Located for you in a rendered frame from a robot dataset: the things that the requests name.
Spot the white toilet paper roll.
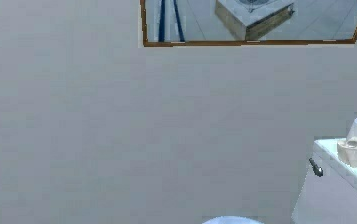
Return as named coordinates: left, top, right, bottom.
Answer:
left=336, top=136, right=357, bottom=168

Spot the wooden framed wall picture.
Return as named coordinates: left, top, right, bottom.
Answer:
left=139, top=0, right=357, bottom=48

